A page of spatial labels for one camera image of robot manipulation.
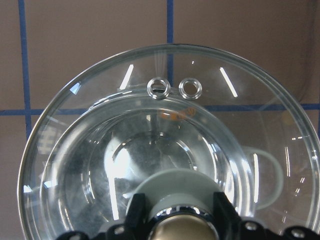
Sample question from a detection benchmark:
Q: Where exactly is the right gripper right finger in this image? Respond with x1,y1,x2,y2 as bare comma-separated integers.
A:
212,192,241,235

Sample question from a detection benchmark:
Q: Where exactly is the white electric cooking pot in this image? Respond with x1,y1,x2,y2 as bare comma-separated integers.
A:
40,94,284,240

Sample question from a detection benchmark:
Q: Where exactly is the glass pot lid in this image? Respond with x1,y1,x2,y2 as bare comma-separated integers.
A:
17,44,320,240

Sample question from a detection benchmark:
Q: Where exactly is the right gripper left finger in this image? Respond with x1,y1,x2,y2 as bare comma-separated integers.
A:
124,193,150,235

